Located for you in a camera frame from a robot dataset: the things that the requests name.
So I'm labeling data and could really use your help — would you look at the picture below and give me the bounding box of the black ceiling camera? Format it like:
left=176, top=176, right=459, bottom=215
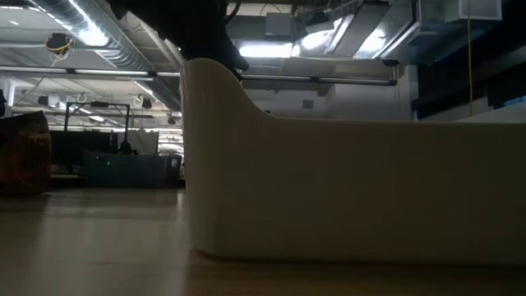
left=44, top=31, right=74, bottom=57

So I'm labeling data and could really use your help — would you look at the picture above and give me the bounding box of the bright ceiling light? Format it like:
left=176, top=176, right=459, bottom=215
left=239, top=42, right=298, bottom=59

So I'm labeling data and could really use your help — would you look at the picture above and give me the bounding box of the black rig frame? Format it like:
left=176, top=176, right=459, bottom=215
left=63, top=101, right=132, bottom=155

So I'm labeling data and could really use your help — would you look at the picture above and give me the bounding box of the black flat panel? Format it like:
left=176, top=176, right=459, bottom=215
left=49, top=130, right=119, bottom=168

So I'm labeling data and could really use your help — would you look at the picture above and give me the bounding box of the brown cardboard box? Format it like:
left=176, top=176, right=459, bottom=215
left=0, top=109, right=53, bottom=196

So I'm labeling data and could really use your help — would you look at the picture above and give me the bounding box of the white plastic bin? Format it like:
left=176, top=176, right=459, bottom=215
left=179, top=57, right=526, bottom=266

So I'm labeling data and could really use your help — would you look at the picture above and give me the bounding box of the rectangular metal ceiling duct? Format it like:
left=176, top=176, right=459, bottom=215
left=293, top=0, right=505, bottom=67

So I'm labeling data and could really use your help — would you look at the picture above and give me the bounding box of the grey ceiling pipe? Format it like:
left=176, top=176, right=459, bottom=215
left=0, top=65, right=398, bottom=86

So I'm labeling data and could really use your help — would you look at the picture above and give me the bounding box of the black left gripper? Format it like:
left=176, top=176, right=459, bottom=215
left=180, top=24, right=251, bottom=72

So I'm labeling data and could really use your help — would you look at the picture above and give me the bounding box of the black plastic bin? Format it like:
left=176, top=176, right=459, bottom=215
left=83, top=148, right=183, bottom=189

